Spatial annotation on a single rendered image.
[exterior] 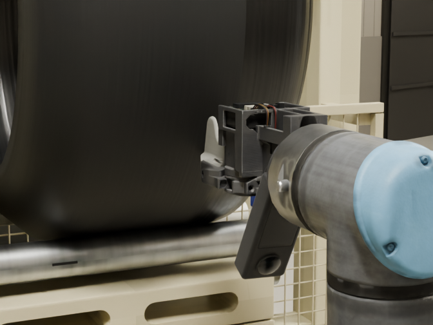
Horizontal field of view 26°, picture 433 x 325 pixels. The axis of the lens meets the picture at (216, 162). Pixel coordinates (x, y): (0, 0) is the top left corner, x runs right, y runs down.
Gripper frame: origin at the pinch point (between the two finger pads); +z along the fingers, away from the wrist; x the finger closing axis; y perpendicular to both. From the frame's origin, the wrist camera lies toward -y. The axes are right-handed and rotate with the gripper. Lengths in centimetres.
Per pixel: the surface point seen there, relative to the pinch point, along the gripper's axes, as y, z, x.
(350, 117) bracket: -5, 63, -58
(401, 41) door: -17, 571, -433
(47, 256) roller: -11.1, 10.6, 15.5
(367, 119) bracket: -5, 60, -59
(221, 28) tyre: 14.2, -3.3, 0.7
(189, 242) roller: -11.3, 10.5, -1.5
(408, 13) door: 6, 573, -440
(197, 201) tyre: -5.6, 6.8, -1.0
